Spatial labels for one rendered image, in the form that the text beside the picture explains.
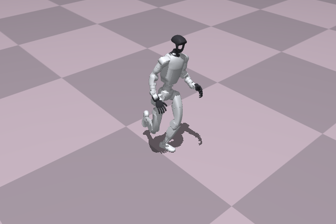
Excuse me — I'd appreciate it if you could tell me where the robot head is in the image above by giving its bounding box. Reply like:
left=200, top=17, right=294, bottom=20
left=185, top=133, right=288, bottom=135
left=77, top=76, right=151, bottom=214
left=170, top=35, right=187, bottom=57

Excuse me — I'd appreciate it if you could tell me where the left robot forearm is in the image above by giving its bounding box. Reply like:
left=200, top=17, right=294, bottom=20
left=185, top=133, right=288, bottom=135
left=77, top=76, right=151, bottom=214
left=184, top=75, right=195, bottom=90

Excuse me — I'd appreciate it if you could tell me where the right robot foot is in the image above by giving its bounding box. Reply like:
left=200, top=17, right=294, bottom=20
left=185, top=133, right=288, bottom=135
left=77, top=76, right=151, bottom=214
left=142, top=110, right=149, bottom=127

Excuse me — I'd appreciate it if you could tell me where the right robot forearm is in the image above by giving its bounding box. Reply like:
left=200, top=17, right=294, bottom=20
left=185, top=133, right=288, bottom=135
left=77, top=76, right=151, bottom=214
left=149, top=75, right=158, bottom=100

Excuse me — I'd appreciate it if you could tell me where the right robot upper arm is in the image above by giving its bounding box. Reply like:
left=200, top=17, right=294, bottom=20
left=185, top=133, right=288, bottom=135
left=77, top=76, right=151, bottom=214
left=150, top=56, right=170, bottom=81

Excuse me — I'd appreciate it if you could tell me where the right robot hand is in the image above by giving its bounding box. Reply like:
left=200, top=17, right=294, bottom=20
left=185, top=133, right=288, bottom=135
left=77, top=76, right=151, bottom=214
left=152, top=95, right=167, bottom=114

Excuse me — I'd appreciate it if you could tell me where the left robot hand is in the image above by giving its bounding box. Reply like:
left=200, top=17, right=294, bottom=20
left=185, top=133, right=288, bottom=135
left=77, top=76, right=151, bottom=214
left=194, top=83, right=203, bottom=98

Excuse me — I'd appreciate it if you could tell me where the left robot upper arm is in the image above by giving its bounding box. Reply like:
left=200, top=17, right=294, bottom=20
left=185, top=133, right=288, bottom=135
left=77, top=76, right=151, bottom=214
left=180, top=54, right=189, bottom=79

